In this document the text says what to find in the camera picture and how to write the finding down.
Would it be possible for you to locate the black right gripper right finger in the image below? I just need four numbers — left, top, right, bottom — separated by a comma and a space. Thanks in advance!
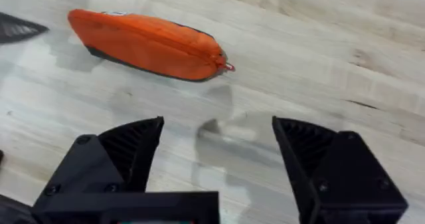
272, 116, 409, 224

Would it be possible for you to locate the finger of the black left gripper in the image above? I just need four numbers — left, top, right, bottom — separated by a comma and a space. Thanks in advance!
0, 12, 50, 45

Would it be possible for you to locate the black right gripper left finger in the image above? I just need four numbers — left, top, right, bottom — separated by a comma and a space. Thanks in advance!
33, 116, 165, 209

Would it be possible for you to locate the orange soft zip bag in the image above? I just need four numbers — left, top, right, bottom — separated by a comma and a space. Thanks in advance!
67, 8, 236, 83

